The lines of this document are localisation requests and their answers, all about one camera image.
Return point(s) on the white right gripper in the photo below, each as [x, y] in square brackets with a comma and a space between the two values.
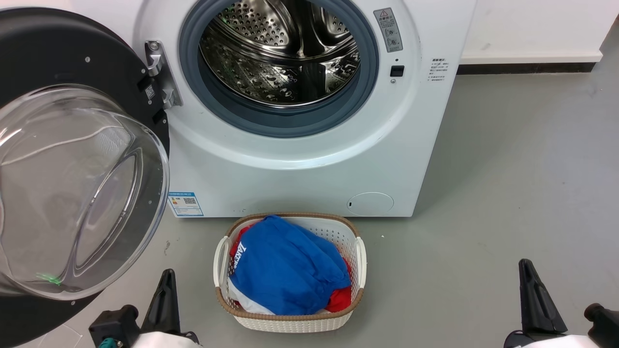
[551, 341]

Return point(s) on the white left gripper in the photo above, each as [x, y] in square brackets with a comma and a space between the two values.
[162, 340]

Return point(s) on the washer door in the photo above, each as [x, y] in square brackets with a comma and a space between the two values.
[72, 193]

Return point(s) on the white front-load washing machine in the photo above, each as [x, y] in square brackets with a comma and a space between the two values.
[300, 183]

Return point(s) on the metal door hinge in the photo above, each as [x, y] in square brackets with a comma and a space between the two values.
[159, 67]

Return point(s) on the black door latch slot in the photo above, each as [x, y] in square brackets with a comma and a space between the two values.
[397, 71]

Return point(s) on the steel washing machine drum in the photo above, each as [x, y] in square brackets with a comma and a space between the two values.
[271, 53]

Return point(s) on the white garment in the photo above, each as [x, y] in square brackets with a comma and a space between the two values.
[244, 300]

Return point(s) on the blue energy label sticker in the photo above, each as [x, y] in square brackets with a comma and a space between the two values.
[185, 205]

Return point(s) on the white woven laundry basket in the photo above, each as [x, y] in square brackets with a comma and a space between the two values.
[290, 323]

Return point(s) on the blue garment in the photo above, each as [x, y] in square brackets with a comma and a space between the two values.
[285, 266]

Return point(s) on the red garment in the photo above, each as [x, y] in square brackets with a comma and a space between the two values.
[339, 299]

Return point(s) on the round white filter cover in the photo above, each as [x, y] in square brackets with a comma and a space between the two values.
[370, 204]

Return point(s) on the black baseboard strip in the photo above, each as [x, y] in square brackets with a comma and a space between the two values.
[527, 68]

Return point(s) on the grey warning sticker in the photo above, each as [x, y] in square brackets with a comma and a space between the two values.
[388, 30]

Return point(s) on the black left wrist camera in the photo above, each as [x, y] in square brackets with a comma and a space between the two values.
[113, 324]

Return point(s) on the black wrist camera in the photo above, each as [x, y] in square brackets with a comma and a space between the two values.
[604, 324]
[113, 324]

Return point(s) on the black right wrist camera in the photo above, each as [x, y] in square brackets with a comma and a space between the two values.
[604, 324]

